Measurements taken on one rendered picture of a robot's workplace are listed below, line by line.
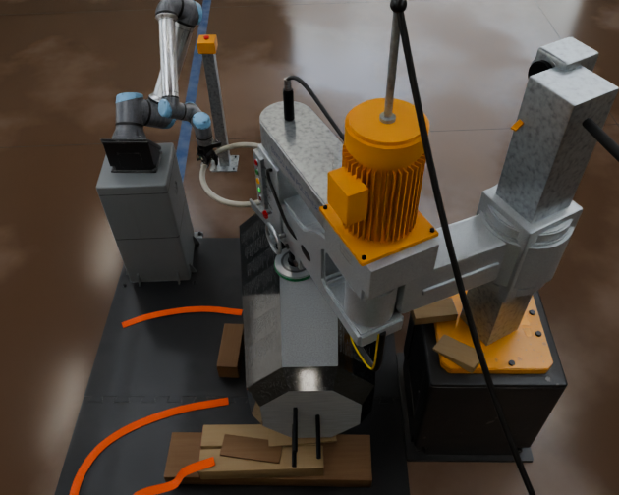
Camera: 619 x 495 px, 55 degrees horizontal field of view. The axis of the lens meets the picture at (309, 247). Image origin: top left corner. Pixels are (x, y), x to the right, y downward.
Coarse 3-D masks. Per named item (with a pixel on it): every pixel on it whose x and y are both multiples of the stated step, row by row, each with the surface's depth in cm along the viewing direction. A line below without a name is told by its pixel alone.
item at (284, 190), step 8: (264, 152) 242; (264, 160) 244; (272, 160) 238; (264, 168) 248; (272, 168) 237; (272, 176) 241; (280, 176) 237; (272, 184) 245; (280, 184) 239; (288, 184) 242; (280, 192) 243; (288, 192) 245; (296, 192) 247; (272, 200) 254; (280, 200) 246; (272, 208) 258; (272, 216) 263; (280, 216) 253; (272, 224) 267; (280, 224) 256; (280, 232) 260; (280, 240) 264
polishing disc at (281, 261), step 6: (282, 252) 298; (288, 252) 298; (276, 258) 295; (282, 258) 295; (276, 264) 293; (282, 264) 293; (288, 264) 292; (282, 270) 290; (288, 270) 290; (294, 270) 290; (300, 270) 290; (306, 270) 290; (288, 276) 287; (294, 276) 287; (300, 276) 287; (306, 276) 288
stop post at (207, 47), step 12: (216, 36) 405; (204, 48) 399; (216, 48) 405; (204, 60) 408; (216, 72) 416; (216, 84) 422; (216, 96) 429; (216, 108) 436; (216, 120) 444; (216, 132) 452; (228, 156) 469; (228, 168) 474
